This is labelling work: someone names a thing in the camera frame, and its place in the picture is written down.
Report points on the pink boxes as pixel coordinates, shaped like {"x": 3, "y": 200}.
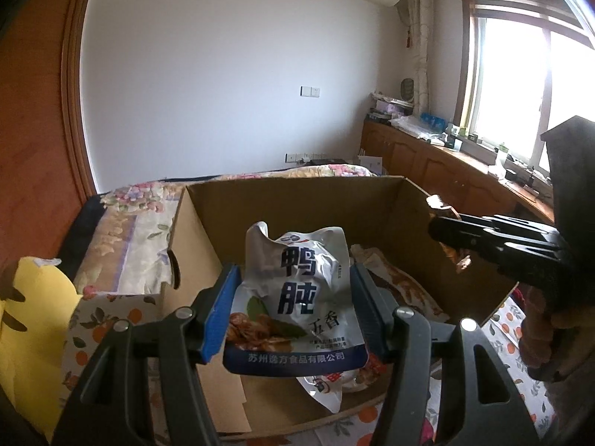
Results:
{"x": 388, "y": 109}

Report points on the small dark oval fan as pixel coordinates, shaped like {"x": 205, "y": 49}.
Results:
{"x": 407, "y": 89}

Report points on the wooden cabinet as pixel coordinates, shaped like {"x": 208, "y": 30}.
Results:
{"x": 418, "y": 162}

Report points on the brown cardboard box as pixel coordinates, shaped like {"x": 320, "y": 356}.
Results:
{"x": 302, "y": 204}

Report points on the white wall switch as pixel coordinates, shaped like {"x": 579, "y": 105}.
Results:
{"x": 310, "y": 91}

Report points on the white tissue pack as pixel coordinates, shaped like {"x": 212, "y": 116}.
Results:
{"x": 502, "y": 162}

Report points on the blue bottles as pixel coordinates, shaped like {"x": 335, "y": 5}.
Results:
{"x": 432, "y": 121}

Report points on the yellow plush toy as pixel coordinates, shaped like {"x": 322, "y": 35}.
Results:
{"x": 32, "y": 334}

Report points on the patterned curtain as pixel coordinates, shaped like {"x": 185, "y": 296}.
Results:
{"x": 423, "y": 42}

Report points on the wooden slatted wardrobe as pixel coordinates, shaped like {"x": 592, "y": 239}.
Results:
{"x": 37, "y": 125}

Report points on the white plastic bag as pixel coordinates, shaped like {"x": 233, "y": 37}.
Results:
{"x": 413, "y": 128}

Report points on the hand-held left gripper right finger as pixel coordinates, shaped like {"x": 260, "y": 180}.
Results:
{"x": 367, "y": 306}

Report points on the white packet with red label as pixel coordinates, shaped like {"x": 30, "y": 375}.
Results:
{"x": 325, "y": 388}

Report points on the white paper bag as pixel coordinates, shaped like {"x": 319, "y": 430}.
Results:
{"x": 370, "y": 163}

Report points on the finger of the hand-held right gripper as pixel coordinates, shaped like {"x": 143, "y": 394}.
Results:
{"x": 511, "y": 255}
{"x": 488, "y": 225}

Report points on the person's right hand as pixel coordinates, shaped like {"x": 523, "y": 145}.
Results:
{"x": 574, "y": 344}

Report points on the wooden frame window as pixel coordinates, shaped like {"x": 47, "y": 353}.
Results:
{"x": 520, "y": 79}

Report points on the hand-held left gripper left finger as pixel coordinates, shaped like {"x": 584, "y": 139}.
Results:
{"x": 218, "y": 311}

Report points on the white packet with blue band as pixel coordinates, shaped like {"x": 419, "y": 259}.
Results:
{"x": 297, "y": 288}

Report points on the orange fruit print tablecloth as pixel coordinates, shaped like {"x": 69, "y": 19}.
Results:
{"x": 93, "y": 334}

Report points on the dark blue blanket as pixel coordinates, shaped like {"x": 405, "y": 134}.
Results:
{"x": 79, "y": 232}

